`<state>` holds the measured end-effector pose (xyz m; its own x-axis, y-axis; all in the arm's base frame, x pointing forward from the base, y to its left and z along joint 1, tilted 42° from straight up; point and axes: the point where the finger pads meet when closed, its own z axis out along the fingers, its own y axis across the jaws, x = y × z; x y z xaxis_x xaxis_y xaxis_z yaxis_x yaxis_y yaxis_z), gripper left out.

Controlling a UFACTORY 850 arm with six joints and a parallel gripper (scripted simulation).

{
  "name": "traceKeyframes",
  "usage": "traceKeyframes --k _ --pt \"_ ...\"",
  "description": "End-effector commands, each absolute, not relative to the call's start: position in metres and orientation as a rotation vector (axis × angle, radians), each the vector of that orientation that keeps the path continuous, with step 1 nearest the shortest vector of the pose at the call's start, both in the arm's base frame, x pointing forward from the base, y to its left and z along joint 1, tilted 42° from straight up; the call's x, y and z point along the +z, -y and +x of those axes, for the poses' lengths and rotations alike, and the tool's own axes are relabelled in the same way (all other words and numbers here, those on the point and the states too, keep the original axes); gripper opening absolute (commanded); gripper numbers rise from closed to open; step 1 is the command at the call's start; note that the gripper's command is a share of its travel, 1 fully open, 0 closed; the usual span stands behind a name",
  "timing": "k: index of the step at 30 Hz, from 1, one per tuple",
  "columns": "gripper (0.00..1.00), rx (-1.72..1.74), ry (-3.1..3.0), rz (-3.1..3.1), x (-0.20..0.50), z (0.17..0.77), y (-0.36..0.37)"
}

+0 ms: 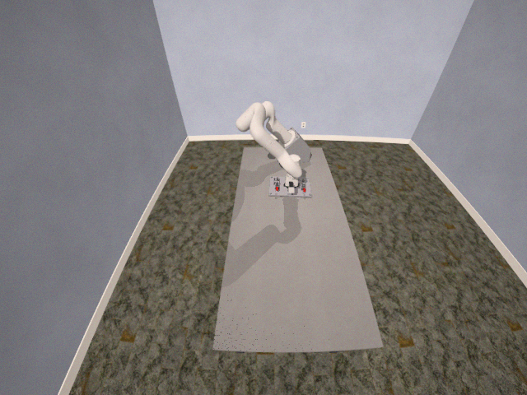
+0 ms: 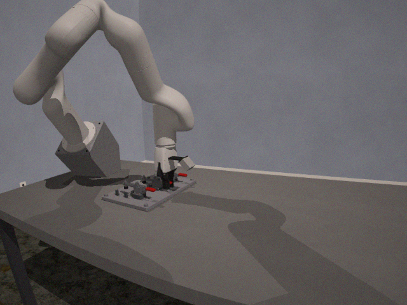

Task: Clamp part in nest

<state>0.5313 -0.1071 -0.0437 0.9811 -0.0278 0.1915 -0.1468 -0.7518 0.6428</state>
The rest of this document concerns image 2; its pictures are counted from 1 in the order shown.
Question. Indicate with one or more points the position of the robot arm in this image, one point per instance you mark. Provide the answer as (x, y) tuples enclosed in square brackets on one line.
[(44, 77)]

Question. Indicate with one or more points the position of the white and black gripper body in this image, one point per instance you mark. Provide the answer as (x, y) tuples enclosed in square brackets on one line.
[(162, 153)]

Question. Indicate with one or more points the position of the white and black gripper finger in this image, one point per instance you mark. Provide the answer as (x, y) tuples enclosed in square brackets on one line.
[(171, 175), (165, 181)]

